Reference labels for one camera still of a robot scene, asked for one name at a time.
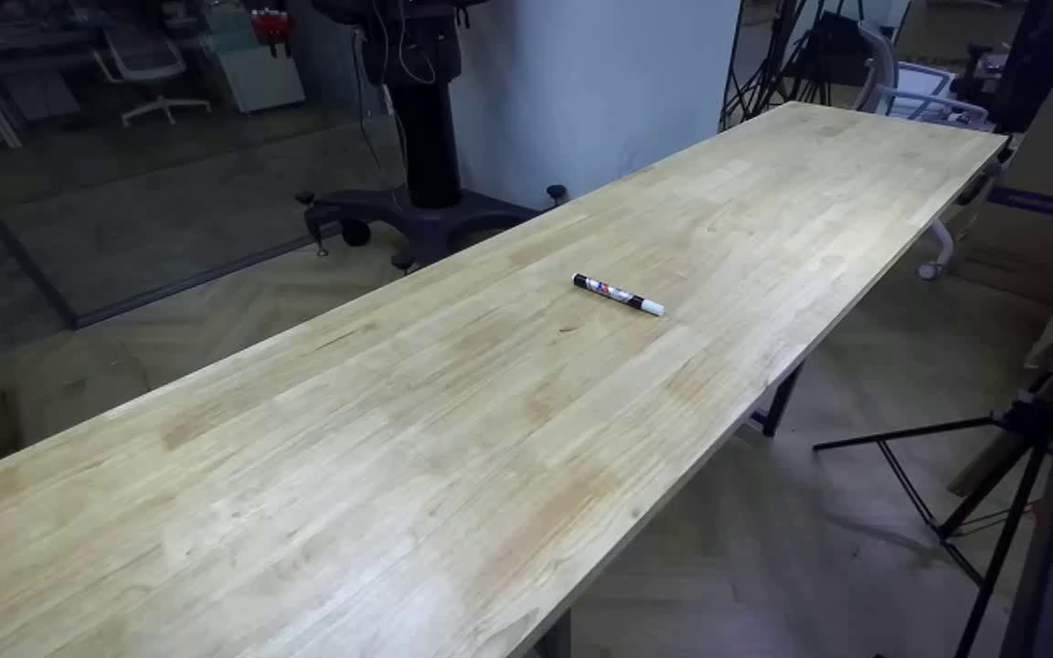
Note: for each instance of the black and white marker pen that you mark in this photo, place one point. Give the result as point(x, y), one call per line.
point(617, 293)

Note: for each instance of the black table leg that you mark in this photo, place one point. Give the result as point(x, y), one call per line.
point(780, 403)

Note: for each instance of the white cabinet with red object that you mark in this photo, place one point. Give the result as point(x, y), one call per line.
point(254, 61)

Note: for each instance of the white office chair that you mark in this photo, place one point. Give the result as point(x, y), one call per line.
point(147, 64)

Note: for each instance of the cardboard box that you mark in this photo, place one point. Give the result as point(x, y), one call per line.
point(1044, 183)

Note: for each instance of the black wheeled pedestal stand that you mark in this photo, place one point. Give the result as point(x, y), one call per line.
point(429, 146)

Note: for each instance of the black tripod stand by wall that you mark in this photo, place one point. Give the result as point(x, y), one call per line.
point(794, 56)

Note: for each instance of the white chair with metal frame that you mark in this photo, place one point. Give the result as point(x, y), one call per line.
point(929, 111)

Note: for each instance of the black camera tripod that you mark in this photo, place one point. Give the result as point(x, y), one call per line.
point(998, 460)

